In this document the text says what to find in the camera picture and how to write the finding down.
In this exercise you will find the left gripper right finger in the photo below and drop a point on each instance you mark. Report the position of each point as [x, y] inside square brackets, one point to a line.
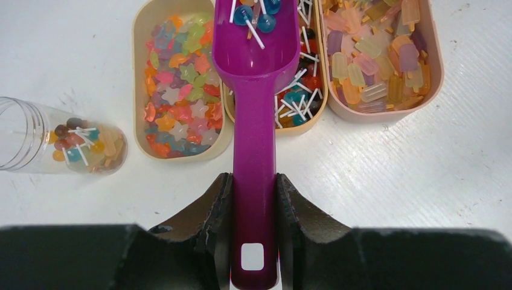
[319, 252]

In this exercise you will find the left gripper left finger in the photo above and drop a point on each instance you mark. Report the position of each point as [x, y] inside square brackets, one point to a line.
[188, 251]

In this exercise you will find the clear plastic jar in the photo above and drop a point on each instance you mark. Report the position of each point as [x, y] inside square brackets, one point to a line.
[40, 139]

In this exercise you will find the magenta plastic scoop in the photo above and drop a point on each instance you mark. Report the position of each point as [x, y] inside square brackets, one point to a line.
[254, 248]

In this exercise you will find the tray of lollipop candies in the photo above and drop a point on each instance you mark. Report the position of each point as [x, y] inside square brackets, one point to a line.
[304, 92]

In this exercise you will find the tray of gummy candies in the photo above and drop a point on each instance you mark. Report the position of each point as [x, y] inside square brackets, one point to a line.
[179, 110]

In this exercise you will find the tray of popsicle candies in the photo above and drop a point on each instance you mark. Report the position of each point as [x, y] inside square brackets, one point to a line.
[383, 58]

